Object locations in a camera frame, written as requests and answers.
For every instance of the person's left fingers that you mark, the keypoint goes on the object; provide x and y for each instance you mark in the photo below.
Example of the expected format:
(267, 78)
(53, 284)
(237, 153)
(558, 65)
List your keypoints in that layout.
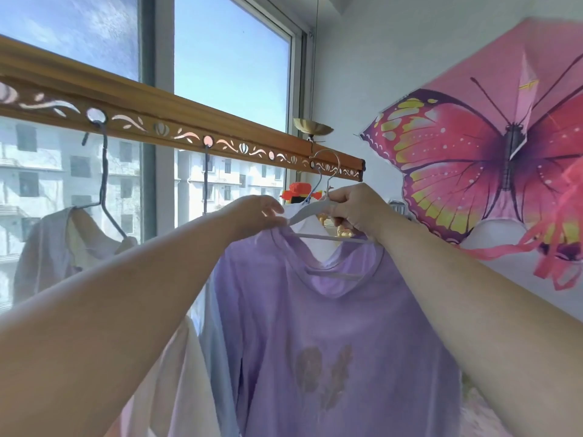
(275, 214)

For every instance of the pink kite streamers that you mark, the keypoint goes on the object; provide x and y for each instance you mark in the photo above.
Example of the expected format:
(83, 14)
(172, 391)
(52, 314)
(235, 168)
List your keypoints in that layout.
(558, 250)

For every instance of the person's right hand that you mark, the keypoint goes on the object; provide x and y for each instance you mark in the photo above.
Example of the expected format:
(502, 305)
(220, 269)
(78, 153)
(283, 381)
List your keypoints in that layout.
(362, 209)

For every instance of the grey shirt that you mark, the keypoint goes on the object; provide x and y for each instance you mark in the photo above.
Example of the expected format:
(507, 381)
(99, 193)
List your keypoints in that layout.
(45, 254)

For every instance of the person's left hand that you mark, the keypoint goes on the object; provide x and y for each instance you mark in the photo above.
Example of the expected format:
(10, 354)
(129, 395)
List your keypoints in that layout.
(253, 216)

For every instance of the grey window frame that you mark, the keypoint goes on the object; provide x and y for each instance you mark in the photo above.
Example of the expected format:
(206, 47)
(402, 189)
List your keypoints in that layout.
(159, 63)

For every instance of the person's left forearm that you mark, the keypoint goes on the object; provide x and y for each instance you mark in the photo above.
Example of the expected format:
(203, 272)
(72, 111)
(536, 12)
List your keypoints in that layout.
(114, 314)

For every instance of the purple long-sleeve shirt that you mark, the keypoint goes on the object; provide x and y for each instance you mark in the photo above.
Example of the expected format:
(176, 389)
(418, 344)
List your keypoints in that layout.
(328, 341)

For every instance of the white garment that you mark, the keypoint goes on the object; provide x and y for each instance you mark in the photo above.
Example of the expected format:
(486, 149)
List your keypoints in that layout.
(177, 395)

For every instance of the brass dish fitting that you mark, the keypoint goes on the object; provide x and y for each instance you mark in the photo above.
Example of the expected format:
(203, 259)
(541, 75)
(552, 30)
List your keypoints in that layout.
(313, 127)

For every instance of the pink butterfly kite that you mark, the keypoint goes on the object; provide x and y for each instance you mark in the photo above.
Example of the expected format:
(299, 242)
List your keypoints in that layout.
(455, 145)

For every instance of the light blue garment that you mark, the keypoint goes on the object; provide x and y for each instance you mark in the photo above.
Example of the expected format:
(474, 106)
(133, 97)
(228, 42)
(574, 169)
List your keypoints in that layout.
(218, 359)

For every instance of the carved wooden clothes rail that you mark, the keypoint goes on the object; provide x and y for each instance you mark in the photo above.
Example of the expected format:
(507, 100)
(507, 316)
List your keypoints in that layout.
(136, 111)

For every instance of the white clothes hanger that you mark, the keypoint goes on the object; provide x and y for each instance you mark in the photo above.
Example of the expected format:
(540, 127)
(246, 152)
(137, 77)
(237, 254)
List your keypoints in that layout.
(304, 213)

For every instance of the person's right forearm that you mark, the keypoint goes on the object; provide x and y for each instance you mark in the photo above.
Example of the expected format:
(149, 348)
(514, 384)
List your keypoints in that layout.
(478, 323)

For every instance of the red toy figure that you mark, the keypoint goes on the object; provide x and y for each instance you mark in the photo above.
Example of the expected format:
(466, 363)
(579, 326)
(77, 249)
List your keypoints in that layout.
(298, 190)

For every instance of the person's right fingers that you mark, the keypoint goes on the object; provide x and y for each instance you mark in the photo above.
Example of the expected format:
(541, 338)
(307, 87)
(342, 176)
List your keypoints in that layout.
(342, 209)

